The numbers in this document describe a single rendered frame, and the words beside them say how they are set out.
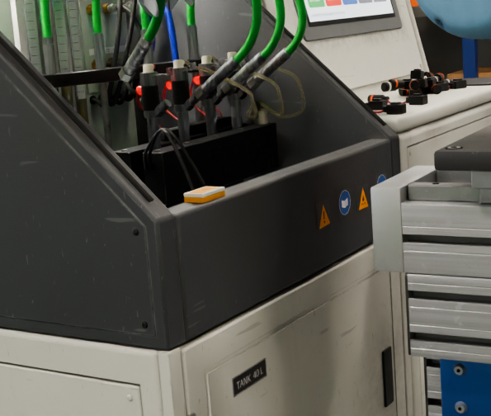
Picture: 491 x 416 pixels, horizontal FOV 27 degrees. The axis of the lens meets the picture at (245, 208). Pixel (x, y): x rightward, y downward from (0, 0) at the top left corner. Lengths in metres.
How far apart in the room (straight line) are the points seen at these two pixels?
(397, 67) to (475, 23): 1.47
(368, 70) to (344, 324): 0.75
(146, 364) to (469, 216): 0.45
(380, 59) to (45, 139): 1.15
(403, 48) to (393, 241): 1.37
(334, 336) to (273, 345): 0.19
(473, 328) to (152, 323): 0.39
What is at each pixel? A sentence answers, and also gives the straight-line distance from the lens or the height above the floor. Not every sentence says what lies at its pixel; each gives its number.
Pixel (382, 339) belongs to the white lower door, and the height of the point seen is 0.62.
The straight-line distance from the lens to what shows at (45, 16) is 1.73.
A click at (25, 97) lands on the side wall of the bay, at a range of 1.30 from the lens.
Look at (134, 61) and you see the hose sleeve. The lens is 1.48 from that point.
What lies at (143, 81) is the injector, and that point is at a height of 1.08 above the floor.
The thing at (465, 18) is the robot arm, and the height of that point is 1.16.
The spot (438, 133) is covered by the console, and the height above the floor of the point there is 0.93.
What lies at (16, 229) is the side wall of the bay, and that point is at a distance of 1.35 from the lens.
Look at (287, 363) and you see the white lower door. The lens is 1.49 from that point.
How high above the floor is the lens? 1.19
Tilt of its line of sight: 11 degrees down
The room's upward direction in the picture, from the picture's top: 4 degrees counter-clockwise
